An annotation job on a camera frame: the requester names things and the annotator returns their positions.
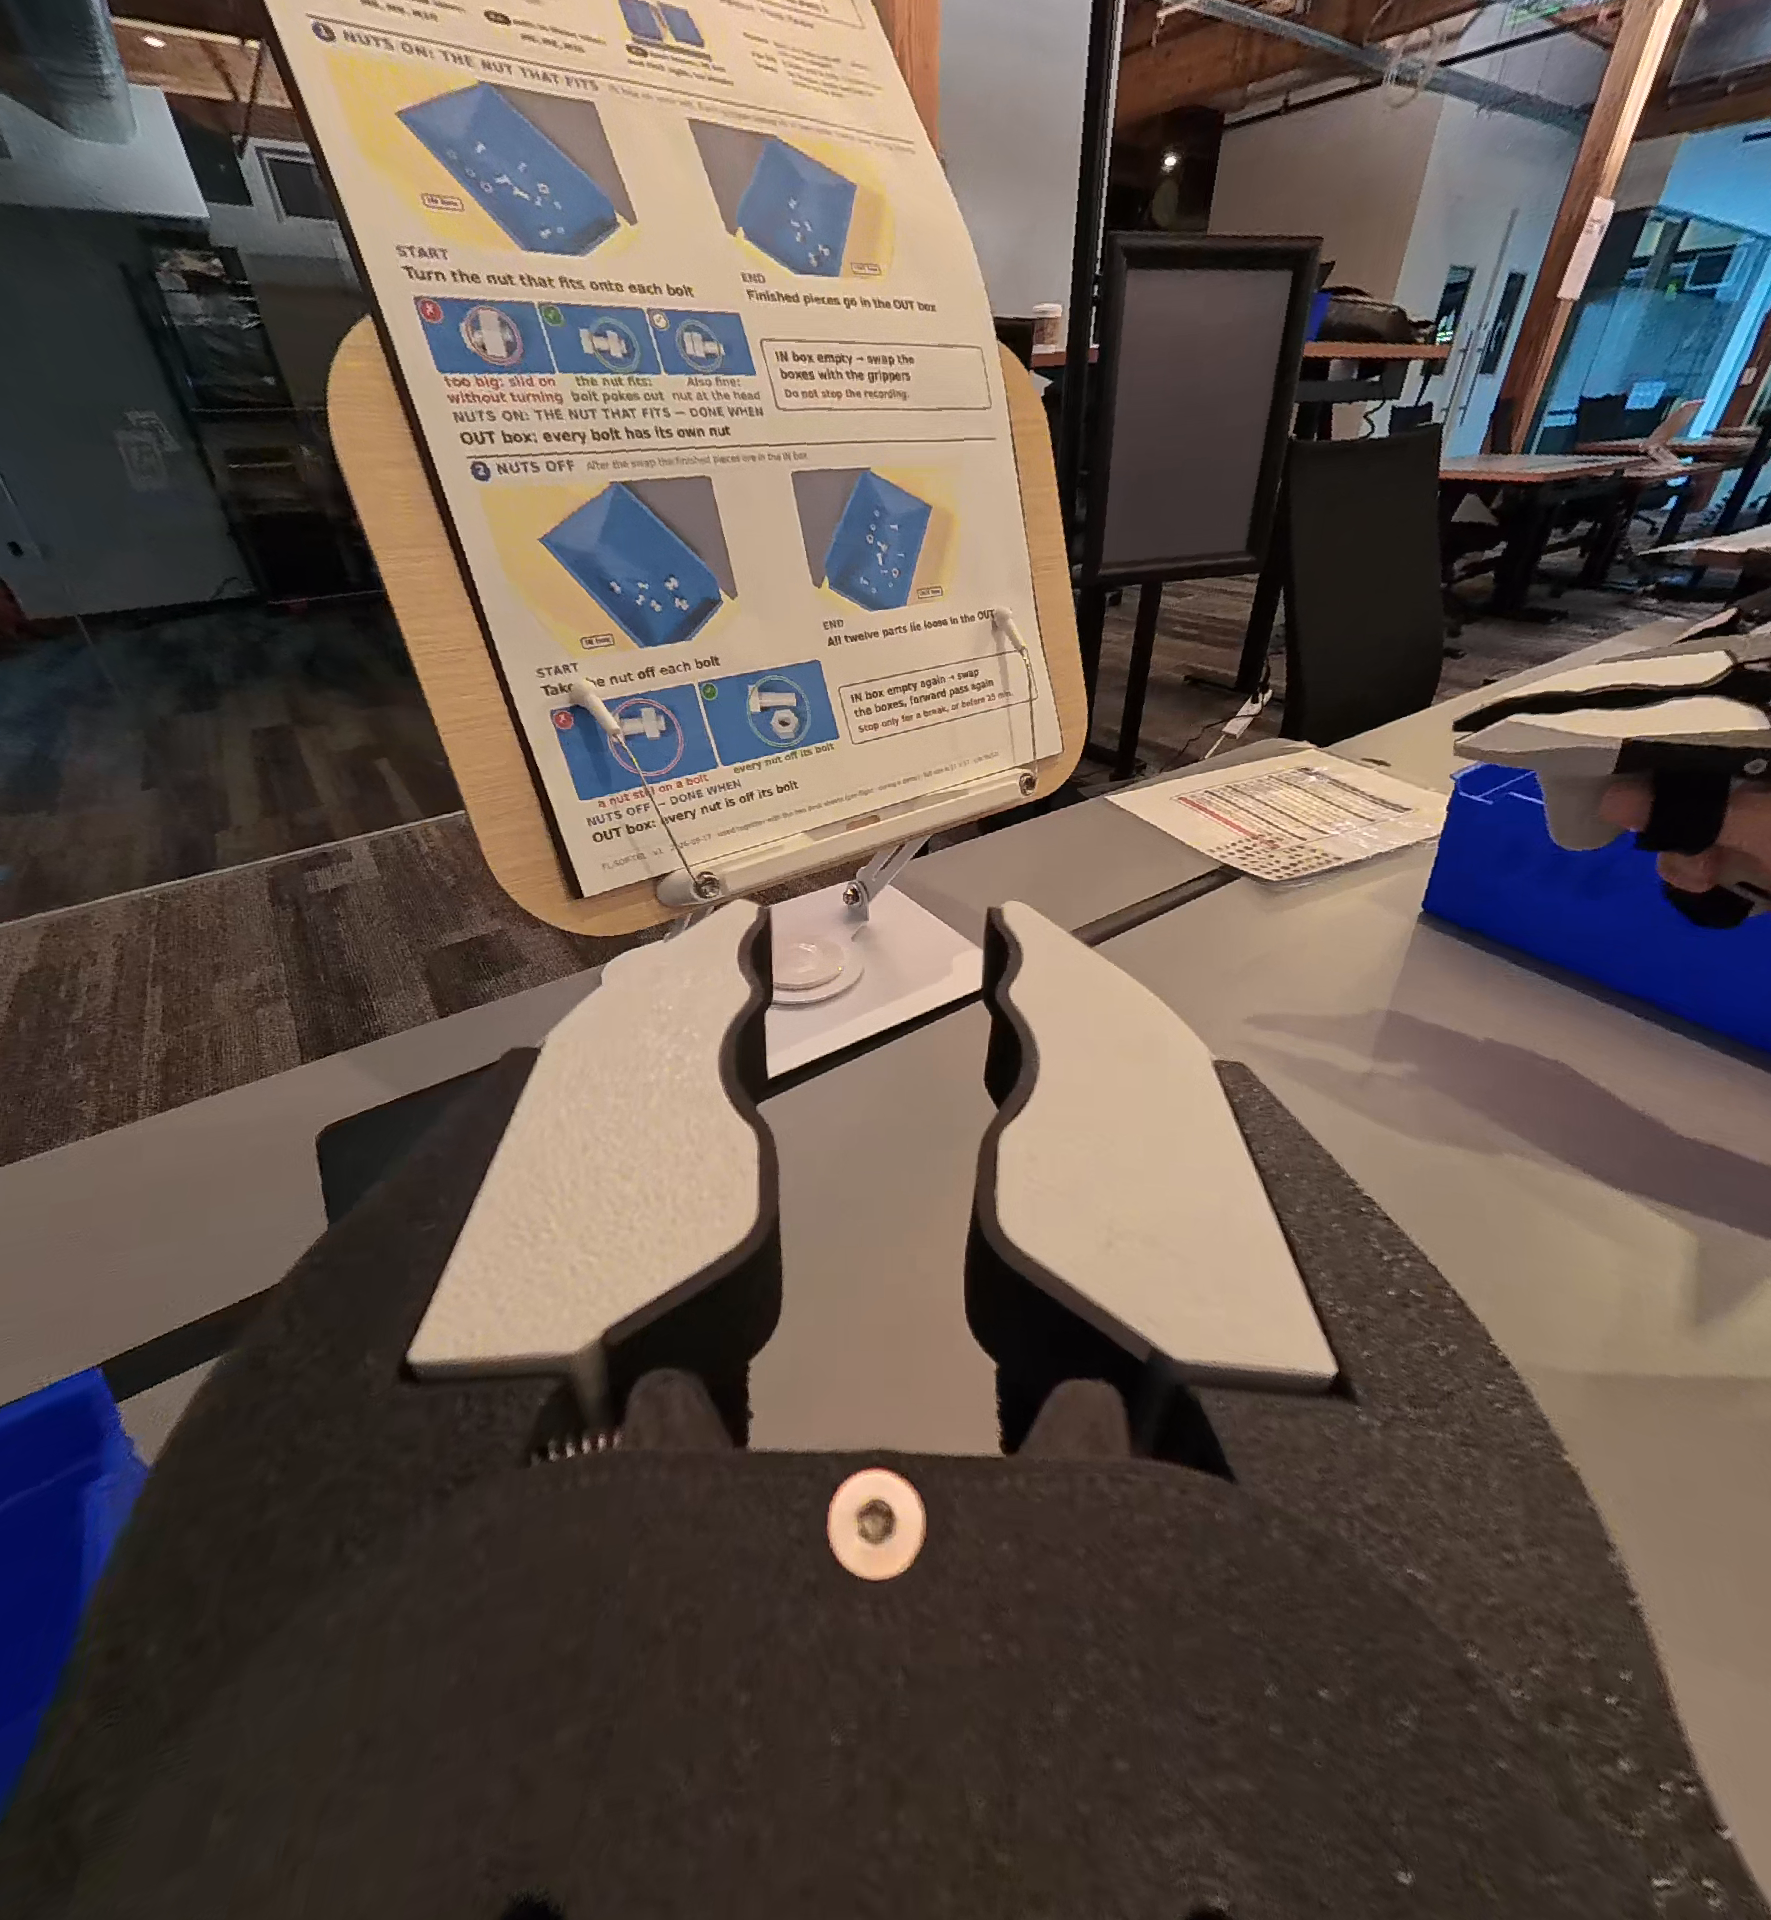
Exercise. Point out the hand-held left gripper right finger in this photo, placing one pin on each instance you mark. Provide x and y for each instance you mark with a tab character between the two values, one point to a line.
1141	1201

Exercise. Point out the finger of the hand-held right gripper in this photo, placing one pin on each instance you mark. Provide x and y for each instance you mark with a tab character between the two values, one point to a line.
1603	733
1650	673

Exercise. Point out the black shelving rack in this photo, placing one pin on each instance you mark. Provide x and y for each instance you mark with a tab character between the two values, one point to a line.
270	450

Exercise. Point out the blue plastic bin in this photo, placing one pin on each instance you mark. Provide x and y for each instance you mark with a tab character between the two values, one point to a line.
1575	932
14	1577

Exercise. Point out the black bag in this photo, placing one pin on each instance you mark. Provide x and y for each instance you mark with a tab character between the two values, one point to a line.
1373	323

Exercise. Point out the laminated paper sheet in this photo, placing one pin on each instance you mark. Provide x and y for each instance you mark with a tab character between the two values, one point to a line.
1276	819

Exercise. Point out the printed instruction sheet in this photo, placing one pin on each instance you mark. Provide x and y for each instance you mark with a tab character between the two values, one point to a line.
766	436

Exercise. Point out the black framed easel board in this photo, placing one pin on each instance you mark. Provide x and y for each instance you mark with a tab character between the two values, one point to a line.
1199	405

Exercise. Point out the wooden office desk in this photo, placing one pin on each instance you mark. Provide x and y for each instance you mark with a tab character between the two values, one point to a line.
1544	468

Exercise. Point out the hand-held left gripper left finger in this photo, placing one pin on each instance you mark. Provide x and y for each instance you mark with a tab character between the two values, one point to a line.
599	1186

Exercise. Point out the small paper notice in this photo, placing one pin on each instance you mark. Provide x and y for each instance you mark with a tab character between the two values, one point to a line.
145	450

